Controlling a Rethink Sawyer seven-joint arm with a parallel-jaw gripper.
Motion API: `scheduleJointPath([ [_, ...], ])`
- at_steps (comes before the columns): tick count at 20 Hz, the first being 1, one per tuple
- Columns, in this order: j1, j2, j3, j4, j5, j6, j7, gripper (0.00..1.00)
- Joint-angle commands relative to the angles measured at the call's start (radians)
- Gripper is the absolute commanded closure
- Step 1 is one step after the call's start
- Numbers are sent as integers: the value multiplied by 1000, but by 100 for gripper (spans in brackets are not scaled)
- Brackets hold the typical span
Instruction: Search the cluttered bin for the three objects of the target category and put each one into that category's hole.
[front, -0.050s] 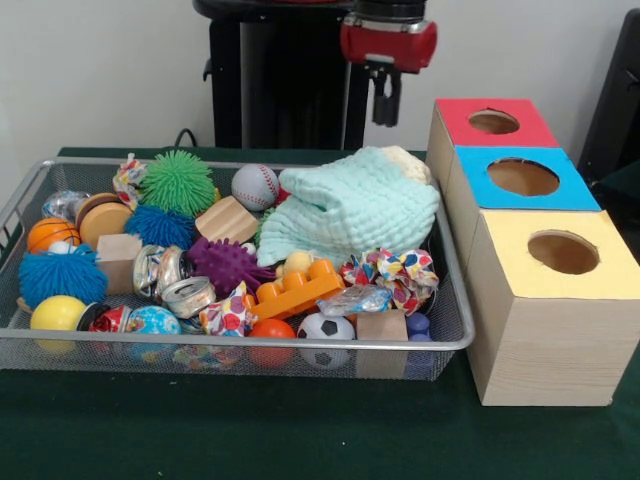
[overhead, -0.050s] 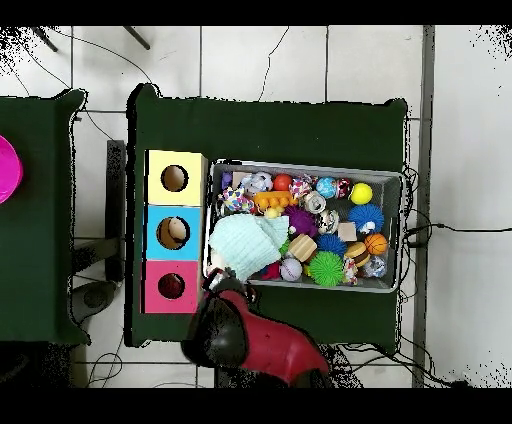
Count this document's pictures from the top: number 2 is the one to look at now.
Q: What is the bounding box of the cream muslin cloth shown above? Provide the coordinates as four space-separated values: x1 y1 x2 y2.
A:
208 248 226 274

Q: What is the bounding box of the orange striped tiger plush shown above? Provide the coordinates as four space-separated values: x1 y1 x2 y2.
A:
158 274 185 299

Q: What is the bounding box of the mint green muslin cloth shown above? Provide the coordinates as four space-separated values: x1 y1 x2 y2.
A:
208 213 290 281

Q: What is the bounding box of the wooden box with three holes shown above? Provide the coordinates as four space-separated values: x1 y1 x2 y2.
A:
140 148 209 315

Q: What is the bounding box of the orange plastic building block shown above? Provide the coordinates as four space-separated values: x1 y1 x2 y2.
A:
253 190 299 212

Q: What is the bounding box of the purple spiky ball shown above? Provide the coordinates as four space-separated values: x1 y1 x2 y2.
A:
282 205 320 238

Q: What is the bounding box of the green spiky rubber ball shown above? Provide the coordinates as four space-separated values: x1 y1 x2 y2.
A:
308 250 345 288

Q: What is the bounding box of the blue spiky rubber ball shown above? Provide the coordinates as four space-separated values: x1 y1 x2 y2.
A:
315 233 348 257
347 203 385 234

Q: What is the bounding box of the black upright panel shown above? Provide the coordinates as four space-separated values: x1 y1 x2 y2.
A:
105 139 127 281

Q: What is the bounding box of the wooden burger toy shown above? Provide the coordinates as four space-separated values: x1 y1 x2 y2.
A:
344 241 372 268

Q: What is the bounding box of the dark green table cloth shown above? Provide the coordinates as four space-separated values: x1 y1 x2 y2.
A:
125 82 409 353

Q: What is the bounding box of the small orange basketball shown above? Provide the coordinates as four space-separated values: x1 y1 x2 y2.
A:
363 232 389 256

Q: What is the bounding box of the smooth yellow ball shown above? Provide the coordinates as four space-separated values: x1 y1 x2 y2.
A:
348 182 374 206

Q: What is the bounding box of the pink plastic bowl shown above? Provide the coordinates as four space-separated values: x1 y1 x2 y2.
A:
0 134 24 205

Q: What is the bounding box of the black tripod leg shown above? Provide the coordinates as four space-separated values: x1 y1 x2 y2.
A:
121 25 151 51
29 25 59 53

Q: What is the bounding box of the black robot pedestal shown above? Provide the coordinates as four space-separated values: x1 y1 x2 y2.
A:
213 365 293 389

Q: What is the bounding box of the silver wire mesh bin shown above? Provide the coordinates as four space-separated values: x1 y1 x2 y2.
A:
202 158 404 294

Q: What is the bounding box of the black floor cable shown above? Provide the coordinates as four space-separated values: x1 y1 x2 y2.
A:
411 222 512 234

